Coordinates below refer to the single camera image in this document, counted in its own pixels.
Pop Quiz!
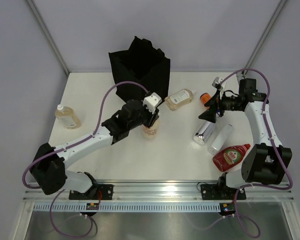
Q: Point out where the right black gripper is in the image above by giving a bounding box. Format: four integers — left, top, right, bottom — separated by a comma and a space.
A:
198, 89, 242, 124

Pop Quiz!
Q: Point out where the shiny silver bottle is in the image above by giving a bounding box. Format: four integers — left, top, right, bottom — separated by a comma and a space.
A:
193, 120, 215, 145

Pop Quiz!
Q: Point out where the beige patterned bottle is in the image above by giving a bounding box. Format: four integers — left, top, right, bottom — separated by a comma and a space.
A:
141, 118, 160, 140

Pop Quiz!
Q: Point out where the orange blue bottle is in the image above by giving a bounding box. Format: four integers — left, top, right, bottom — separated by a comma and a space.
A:
199, 92, 211, 109

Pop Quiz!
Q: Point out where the amber soap bottle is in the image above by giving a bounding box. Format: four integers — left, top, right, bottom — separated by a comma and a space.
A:
54, 104, 81, 130
164, 88, 196, 111

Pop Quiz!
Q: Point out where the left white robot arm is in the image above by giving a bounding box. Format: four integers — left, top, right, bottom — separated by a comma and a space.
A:
30, 93, 162, 200

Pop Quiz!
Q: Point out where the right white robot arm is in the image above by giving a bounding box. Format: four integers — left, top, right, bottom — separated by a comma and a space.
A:
199, 77, 294, 199

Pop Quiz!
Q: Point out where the black canvas bag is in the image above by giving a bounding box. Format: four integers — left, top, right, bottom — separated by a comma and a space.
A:
108, 36, 171, 100

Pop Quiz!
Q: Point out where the white frosted bottle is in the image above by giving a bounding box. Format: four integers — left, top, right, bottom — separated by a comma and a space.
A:
207, 124, 234, 156

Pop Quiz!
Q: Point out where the red dish soap bottle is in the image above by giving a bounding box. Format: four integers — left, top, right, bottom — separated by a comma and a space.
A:
212, 143, 251, 172

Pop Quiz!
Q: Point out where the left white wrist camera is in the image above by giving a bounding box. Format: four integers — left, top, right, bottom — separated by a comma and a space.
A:
142, 92, 162, 113

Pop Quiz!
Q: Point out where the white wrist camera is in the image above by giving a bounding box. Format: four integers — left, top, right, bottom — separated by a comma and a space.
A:
142, 92, 162, 113
212, 76, 227, 95

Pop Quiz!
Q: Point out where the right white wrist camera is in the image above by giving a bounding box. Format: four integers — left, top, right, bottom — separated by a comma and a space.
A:
212, 76, 227, 95

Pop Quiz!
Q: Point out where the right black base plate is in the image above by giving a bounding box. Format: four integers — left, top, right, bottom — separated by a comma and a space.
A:
199, 183, 237, 201

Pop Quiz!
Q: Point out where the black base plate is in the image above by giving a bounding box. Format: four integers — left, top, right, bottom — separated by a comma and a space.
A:
68, 184, 114, 201
199, 183, 237, 201

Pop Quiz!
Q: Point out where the aluminium mounting rail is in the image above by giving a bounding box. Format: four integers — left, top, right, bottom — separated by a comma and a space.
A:
22, 181, 295, 202

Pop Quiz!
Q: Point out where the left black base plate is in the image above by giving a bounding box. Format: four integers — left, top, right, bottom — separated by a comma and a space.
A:
68, 184, 114, 201

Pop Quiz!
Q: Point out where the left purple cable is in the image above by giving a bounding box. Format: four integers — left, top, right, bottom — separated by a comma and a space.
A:
22, 81, 151, 237

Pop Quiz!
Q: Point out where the white slotted cable duct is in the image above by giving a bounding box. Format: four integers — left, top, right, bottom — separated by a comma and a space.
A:
33, 202, 221, 213

